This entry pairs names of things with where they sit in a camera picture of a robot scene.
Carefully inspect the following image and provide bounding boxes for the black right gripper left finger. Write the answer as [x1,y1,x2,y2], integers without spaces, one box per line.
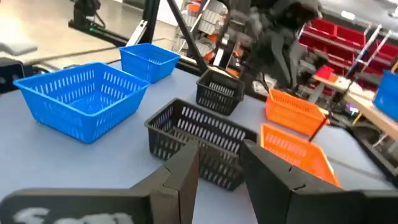
[0,139,200,224]

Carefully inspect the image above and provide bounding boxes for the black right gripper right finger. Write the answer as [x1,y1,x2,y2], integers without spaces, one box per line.
[241,138,398,224]

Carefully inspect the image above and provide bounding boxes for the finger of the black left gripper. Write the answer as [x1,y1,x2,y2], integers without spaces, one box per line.
[272,34,292,86]
[289,46,301,91]

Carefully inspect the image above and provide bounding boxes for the orange plastic basket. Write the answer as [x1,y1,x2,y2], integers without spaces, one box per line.
[259,123,343,189]
[265,88,330,138]

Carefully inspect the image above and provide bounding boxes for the black plastic basket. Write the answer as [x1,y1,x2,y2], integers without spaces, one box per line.
[144,98,259,192]
[195,68,246,116]

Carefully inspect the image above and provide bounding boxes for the blue plastic basket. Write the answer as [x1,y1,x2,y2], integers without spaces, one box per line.
[119,42,181,84]
[373,70,398,121]
[12,62,151,145]

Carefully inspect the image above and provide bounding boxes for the metal rack red bins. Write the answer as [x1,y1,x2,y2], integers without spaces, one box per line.
[298,17,398,94]

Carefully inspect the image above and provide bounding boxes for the grey orange parts bin rack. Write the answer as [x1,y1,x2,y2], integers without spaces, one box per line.
[174,0,231,63]

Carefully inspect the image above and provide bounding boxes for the black block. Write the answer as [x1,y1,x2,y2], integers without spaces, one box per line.
[0,57,25,94]

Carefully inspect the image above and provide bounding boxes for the silver frame bracket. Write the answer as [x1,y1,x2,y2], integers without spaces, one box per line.
[126,19,149,47]

